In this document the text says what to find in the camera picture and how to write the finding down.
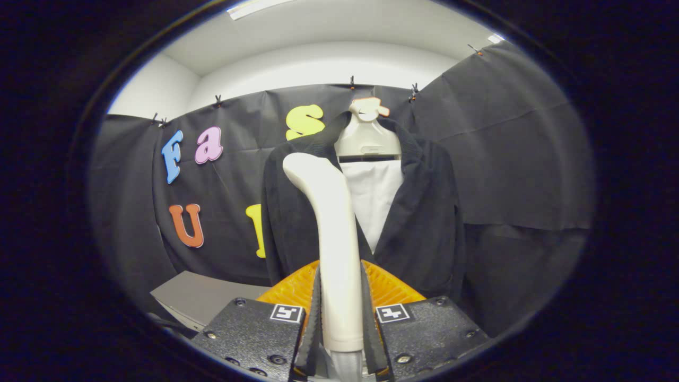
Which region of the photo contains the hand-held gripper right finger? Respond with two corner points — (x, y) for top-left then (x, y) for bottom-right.
(361, 260), (490, 381)

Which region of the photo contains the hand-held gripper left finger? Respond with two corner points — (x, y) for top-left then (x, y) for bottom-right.
(191, 260), (323, 382)

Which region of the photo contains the white garment steamer head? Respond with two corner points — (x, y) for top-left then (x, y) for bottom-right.
(282, 153), (367, 353)

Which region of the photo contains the black blazer jacket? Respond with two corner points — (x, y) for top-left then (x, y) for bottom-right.
(262, 111), (466, 306)

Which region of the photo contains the grey cabinet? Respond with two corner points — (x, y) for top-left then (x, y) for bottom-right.
(150, 271), (271, 332)

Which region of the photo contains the white dress form torso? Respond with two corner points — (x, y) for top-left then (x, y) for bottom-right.
(339, 159), (404, 254)

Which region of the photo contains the black backdrop cloth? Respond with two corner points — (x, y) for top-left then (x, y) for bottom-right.
(88, 41), (595, 340)

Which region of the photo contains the row of backdrop clips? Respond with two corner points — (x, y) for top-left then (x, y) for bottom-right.
(150, 44), (484, 128)

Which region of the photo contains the ceiling light panel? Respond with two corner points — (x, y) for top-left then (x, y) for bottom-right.
(227, 0), (298, 21)

